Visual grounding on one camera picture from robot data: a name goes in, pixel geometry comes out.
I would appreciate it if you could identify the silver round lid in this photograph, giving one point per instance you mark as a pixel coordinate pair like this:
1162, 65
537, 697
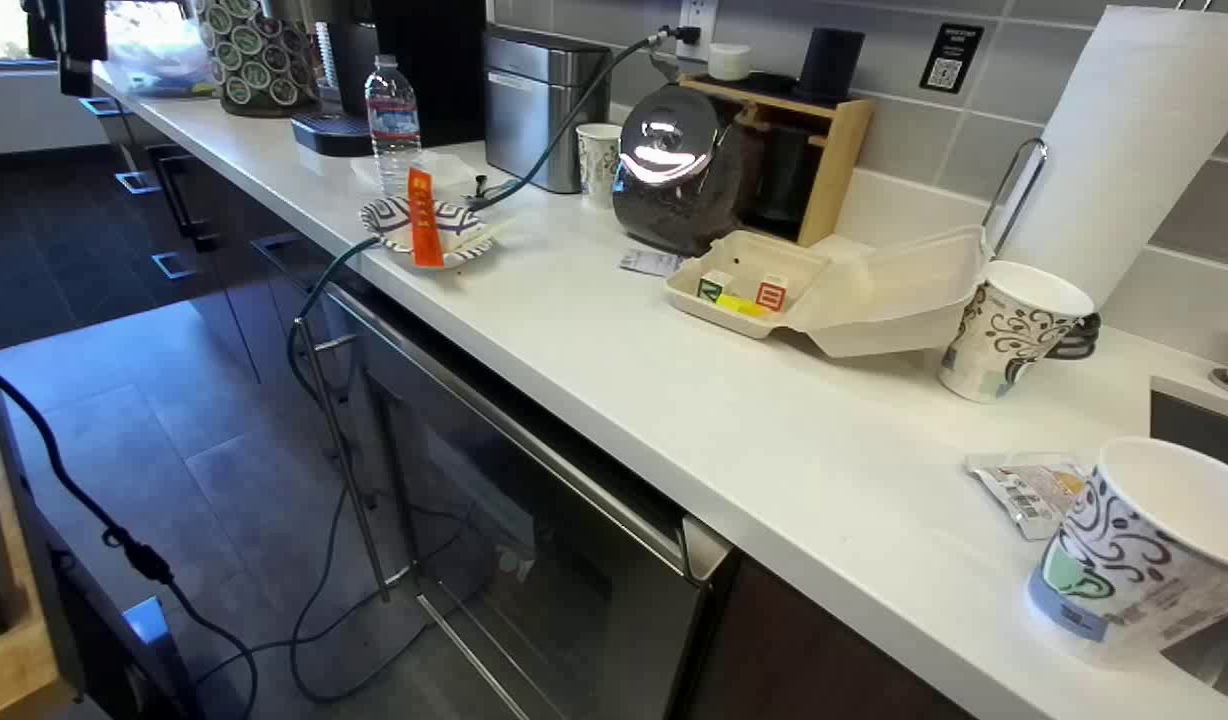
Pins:
671, 138

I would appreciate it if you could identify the clear plastic water bottle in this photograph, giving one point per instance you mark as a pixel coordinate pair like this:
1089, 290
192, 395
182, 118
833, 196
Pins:
393, 120

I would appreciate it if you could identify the white paper card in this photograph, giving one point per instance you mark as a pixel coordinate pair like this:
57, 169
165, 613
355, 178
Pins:
648, 260

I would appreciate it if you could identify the yellow block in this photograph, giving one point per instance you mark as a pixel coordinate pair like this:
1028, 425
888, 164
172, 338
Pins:
739, 306

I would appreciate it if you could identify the white red letter block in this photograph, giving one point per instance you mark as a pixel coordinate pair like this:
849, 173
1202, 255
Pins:
771, 296

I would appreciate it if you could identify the glass jar of coffee beans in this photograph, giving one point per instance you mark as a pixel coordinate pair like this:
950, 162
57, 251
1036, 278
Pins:
685, 216

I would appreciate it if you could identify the patterned paper plate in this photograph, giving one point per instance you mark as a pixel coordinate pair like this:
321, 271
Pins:
460, 232

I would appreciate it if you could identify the small paper cup by canister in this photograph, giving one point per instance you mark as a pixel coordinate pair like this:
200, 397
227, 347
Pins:
596, 162

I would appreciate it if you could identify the orange stir sticks packet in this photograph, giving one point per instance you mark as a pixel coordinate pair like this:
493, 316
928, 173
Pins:
422, 220

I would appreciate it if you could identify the beige takeout clamshell container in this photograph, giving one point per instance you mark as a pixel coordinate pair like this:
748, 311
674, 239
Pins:
849, 296

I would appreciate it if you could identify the wooden rack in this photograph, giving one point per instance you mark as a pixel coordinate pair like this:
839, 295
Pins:
807, 157

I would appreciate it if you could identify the black Keurig coffee maker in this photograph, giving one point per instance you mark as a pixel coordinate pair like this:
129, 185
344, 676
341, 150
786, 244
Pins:
432, 41

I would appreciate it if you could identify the patterned paper cup near towel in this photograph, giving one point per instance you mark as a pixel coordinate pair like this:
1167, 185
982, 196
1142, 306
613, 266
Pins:
1008, 325

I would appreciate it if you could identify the crumpled snack wrapper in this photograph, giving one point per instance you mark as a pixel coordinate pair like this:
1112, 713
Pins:
1028, 491

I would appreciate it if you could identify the coffee pod carousel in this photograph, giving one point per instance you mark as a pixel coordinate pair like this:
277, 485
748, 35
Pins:
260, 52

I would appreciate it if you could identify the patterned paper cup foreground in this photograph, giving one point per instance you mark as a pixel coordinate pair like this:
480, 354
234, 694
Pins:
1142, 558

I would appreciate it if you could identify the white paper towel roll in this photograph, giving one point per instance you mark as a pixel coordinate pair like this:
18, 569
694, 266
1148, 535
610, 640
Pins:
1135, 127

